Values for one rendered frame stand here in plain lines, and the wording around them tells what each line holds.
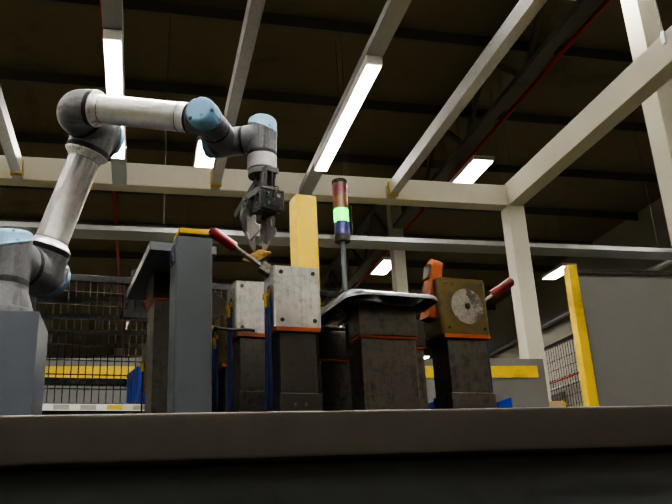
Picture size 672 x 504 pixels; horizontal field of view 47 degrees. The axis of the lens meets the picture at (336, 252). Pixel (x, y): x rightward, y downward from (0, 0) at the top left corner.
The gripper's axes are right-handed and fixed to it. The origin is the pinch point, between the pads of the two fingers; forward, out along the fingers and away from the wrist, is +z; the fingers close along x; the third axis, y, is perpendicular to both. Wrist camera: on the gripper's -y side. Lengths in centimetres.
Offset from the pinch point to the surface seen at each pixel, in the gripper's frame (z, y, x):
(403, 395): 43, 50, 2
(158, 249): 11.2, 16.7, -32.5
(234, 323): 24.1, 15.8, -14.2
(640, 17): -523, -277, 706
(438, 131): -203, -205, 268
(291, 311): 28, 43, -17
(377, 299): 25, 49, -2
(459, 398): 42, 51, 15
